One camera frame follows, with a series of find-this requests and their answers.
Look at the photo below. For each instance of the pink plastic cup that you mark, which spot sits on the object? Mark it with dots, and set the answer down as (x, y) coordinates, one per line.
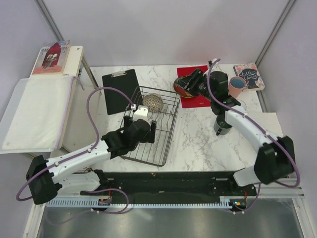
(233, 91)

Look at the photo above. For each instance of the grey wire dish rack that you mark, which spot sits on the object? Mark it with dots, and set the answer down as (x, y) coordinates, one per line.
(156, 153)

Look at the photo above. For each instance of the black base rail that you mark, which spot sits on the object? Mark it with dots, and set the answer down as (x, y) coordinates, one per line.
(169, 187)

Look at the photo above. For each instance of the dark brown floral plate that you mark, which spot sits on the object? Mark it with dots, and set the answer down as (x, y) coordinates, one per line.
(179, 85)

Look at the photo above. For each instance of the clear drinking glass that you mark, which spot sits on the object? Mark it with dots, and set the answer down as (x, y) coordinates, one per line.
(242, 104)

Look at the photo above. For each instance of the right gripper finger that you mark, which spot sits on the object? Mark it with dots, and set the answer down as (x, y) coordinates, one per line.
(191, 91)
(193, 78)

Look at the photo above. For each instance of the white spiral notebook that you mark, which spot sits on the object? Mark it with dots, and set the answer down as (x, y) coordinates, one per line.
(270, 122)

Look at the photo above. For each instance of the red folder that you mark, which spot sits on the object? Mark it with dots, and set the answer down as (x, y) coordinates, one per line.
(187, 101)

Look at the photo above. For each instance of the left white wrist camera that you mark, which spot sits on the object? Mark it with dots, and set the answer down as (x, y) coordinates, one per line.
(139, 112)

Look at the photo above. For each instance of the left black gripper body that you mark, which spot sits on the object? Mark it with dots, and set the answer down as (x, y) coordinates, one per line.
(146, 139)

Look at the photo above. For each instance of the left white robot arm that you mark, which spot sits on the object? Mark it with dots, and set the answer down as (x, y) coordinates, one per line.
(44, 176)

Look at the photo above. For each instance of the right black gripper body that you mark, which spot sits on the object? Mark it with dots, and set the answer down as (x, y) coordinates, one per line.
(202, 86)

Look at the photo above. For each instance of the Little Women book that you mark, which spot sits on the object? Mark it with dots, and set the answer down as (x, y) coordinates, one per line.
(249, 72)

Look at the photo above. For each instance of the patterned ceramic bowl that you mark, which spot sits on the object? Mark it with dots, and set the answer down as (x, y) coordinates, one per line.
(153, 102)

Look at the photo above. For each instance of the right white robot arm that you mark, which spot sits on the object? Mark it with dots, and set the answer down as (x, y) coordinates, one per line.
(275, 155)

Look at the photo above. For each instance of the red cover book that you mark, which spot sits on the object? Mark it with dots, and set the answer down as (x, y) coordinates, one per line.
(52, 58)

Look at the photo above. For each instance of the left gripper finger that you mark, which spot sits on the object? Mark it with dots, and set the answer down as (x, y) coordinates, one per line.
(153, 131)
(126, 122)

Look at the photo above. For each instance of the grey ceramic mug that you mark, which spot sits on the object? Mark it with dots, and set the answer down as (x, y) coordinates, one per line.
(221, 127)

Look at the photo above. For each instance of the black clipboard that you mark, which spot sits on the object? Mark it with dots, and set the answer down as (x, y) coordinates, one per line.
(127, 83)

